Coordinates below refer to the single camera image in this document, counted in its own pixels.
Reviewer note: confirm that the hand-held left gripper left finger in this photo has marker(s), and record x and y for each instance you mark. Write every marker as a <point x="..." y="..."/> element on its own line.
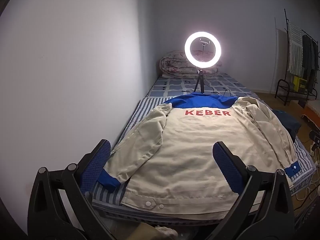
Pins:
<point x="96" y="165"/>

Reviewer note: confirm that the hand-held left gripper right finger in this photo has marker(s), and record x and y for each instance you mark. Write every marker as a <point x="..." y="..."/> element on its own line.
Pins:
<point x="226" y="162"/>

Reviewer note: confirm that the beige and blue jacket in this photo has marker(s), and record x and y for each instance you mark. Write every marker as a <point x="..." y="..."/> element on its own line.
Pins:
<point x="187" y="142"/>

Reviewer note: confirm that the black metal clothes rack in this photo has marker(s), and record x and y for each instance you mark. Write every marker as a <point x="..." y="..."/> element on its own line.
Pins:
<point x="280" y="90"/>

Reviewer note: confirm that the dark hanging clothes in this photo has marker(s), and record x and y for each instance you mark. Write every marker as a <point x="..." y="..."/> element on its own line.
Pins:
<point x="307" y="60"/>

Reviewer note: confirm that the blue striped blanket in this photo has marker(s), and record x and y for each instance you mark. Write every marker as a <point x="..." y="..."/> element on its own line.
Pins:
<point x="140" y="110"/>

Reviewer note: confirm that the dark blue folded garment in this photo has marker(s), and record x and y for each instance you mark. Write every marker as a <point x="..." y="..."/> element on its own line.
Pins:
<point x="287" y="122"/>

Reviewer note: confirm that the small black device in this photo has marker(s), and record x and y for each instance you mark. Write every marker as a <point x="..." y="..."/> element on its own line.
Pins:
<point x="315" y="136"/>

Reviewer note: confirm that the blue checked bedsheet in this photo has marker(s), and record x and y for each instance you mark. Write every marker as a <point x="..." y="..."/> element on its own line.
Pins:
<point x="172" y="85"/>

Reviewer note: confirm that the orange box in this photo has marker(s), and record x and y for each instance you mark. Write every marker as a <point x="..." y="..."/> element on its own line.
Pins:
<point x="310" y="113"/>

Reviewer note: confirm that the yellow box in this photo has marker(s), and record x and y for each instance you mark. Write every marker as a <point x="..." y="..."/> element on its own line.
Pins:
<point x="298" y="82"/>

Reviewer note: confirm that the folded floral quilt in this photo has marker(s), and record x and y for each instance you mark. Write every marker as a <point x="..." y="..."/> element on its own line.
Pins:
<point x="172" y="65"/>

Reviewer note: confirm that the black phone clamp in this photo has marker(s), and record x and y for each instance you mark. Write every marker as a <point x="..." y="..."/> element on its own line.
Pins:
<point x="203" y="41"/>

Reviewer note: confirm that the striped hanging towel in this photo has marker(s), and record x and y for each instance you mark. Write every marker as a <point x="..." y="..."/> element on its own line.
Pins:
<point x="295" y="50"/>

